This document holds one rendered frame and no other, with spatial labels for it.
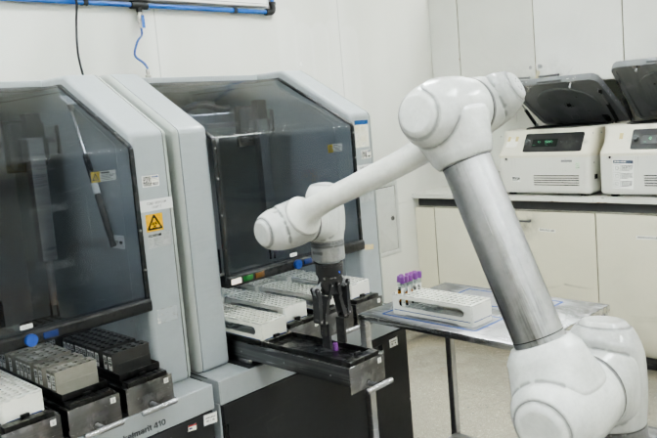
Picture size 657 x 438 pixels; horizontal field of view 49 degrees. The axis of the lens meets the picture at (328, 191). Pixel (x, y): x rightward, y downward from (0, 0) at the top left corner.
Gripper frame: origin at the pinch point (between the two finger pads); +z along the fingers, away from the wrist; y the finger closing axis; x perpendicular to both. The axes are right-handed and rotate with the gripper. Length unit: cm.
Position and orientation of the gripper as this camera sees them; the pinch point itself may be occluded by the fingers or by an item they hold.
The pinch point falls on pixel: (333, 333)
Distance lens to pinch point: 201.3
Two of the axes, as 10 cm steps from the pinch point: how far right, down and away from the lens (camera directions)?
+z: 0.7, 9.9, 1.2
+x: 7.2, 0.3, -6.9
